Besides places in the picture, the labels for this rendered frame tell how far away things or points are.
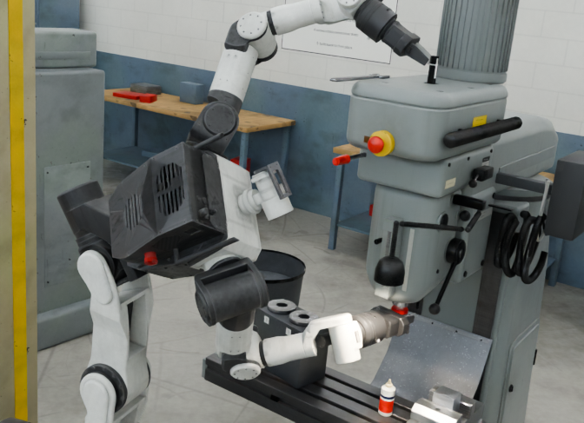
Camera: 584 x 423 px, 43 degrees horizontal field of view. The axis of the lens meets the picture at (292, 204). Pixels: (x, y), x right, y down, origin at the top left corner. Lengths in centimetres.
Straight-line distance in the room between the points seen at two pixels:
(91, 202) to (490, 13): 114
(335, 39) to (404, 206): 518
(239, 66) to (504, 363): 127
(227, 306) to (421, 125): 60
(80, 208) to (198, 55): 617
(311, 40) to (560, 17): 229
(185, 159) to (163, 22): 674
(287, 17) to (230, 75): 21
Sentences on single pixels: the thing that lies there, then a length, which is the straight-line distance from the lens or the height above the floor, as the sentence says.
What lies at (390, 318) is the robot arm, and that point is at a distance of 204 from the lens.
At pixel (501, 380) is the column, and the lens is 253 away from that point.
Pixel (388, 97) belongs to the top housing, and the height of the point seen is 187.
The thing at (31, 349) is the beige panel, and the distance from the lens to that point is 350.
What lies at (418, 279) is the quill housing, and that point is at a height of 140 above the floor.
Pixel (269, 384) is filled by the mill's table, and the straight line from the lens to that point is 232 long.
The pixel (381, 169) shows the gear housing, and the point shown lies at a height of 167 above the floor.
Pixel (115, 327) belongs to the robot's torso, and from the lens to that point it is 201.
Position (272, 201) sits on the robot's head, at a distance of 174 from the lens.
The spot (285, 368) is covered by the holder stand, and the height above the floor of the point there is 98.
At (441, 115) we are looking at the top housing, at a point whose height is 184.
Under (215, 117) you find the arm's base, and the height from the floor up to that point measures 177.
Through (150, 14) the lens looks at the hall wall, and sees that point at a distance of 853.
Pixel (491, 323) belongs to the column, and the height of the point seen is 115.
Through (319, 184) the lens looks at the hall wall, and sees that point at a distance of 724.
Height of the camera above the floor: 209
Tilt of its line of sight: 16 degrees down
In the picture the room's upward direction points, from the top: 5 degrees clockwise
